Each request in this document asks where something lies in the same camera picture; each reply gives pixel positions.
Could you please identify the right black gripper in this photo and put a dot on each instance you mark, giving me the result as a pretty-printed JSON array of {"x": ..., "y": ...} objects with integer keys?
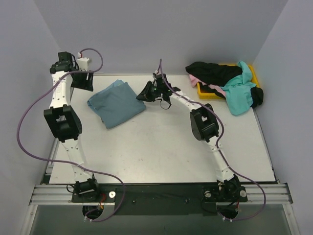
[{"x": 151, "y": 89}]

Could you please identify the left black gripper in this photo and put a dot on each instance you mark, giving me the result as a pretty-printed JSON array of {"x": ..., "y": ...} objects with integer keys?
[{"x": 81, "y": 80}]

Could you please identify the grey-blue t-shirt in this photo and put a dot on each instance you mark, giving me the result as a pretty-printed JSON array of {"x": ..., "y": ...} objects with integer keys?
[{"x": 116, "y": 104}]

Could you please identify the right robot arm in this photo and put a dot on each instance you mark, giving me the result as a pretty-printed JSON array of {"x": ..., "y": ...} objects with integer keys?
[{"x": 205, "y": 128}]

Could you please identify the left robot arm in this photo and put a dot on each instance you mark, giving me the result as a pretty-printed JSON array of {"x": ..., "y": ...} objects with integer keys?
[{"x": 68, "y": 73}]

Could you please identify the pink t-shirt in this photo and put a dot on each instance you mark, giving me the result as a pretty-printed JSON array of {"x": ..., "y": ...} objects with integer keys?
[{"x": 209, "y": 88}]

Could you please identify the yellow plastic bin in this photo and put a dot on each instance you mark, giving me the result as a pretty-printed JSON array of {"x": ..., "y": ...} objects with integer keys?
[{"x": 210, "y": 96}]

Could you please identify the black t-shirt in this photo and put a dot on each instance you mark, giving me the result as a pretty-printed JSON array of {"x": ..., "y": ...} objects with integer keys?
[{"x": 216, "y": 74}]

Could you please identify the teal t-shirt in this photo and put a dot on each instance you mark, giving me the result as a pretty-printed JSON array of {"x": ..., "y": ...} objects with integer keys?
[{"x": 238, "y": 91}]

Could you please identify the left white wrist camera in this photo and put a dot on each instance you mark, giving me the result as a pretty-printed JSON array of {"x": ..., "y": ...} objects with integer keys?
[{"x": 83, "y": 63}]

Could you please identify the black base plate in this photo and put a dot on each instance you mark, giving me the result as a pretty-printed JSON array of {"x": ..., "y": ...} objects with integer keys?
[{"x": 166, "y": 199}]

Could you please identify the aluminium front rail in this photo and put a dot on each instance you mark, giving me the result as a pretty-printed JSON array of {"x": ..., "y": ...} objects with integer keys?
[{"x": 58, "y": 195}]

